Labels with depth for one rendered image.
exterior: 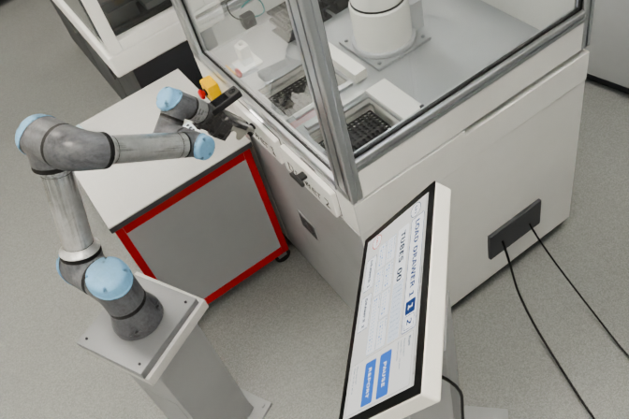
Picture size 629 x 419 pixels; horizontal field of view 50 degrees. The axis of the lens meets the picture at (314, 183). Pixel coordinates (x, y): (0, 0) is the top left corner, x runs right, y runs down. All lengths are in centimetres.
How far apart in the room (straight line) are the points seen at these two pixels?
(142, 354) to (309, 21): 105
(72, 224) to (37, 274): 162
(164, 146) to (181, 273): 92
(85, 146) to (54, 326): 168
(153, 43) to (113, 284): 131
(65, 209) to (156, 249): 71
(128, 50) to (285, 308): 125
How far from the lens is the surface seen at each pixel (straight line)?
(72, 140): 174
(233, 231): 269
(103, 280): 192
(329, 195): 196
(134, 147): 181
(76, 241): 197
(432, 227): 150
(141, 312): 200
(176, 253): 262
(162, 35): 293
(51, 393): 312
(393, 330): 146
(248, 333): 287
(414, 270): 148
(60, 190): 188
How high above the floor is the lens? 238
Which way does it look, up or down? 47 degrees down
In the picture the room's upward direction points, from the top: 17 degrees counter-clockwise
